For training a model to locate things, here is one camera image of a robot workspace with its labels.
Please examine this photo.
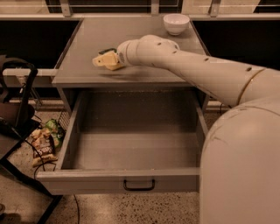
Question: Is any black floor cable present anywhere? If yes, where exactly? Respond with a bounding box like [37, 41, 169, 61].
[24, 139, 81, 224]

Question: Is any grey horizontal rail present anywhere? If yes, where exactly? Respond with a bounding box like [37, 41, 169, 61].
[2, 68, 60, 89]

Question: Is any green chip bag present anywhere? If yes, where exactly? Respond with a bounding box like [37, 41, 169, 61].
[45, 119, 65, 149]

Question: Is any brown chip bag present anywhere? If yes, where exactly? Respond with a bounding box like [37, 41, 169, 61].
[31, 129, 58, 167]

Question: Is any grey metal cabinet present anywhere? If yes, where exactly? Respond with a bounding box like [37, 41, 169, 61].
[52, 17, 210, 112]

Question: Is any black drawer handle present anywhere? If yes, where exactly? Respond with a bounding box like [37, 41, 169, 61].
[123, 179, 156, 192]

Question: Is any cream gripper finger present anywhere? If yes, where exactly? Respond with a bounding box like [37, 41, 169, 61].
[92, 53, 106, 67]

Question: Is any black metal stand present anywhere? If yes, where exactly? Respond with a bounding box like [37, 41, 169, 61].
[0, 55, 62, 224]

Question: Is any white ceramic bowl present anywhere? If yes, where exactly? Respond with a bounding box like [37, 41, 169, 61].
[163, 13, 190, 36]

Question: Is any green and yellow sponge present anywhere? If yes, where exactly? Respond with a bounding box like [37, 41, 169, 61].
[98, 48, 123, 71]

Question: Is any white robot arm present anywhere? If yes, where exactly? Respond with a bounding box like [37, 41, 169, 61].
[93, 35, 280, 224]

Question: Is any open grey top drawer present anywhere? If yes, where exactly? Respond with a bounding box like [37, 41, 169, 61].
[36, 88, 207, 195]

